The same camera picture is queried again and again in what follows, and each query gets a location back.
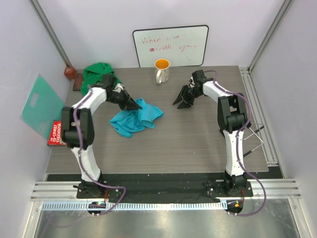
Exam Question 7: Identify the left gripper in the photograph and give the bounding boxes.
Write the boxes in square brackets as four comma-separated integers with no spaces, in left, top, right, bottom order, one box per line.
[108,89,143,112]

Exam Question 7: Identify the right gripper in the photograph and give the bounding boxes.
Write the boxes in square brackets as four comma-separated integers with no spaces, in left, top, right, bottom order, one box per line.
[173,85,202,109]

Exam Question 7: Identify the blue t shirt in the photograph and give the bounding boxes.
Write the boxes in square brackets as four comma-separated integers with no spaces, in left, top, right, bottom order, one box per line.
[109,98,164,138]

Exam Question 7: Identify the white mug orange inside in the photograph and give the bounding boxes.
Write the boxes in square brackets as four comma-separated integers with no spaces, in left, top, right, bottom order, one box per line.
[155,59,170,84]

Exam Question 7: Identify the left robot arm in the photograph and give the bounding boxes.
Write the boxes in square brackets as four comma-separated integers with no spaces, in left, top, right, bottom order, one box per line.
[61,74,142,198]

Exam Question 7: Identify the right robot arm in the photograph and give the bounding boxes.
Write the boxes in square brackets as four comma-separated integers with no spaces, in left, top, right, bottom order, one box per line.
[173,70,250,196]

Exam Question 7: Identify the green t shirt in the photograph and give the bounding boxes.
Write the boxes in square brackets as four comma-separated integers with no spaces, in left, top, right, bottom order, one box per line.
[80,62,121,96]

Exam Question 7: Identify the whiteboard with red writing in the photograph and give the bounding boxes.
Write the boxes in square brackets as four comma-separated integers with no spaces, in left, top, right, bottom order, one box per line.
[132,25,209,67]

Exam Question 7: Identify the brown flat pad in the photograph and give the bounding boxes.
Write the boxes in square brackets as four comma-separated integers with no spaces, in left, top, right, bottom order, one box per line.
[72,73,84,91]

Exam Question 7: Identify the brown block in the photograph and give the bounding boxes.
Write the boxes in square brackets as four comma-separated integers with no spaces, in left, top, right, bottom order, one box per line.
[64,66,77,80]

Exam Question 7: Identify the teal plastic cutting board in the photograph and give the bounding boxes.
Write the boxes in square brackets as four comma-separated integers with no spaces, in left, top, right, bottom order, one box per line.
[21,75,64,139]

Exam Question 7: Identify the red book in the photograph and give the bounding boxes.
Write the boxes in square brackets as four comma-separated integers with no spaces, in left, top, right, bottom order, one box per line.
[47,120,67,146]

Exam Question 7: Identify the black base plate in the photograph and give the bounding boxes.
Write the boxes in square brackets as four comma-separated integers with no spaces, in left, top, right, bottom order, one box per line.
[47,166,283,204]

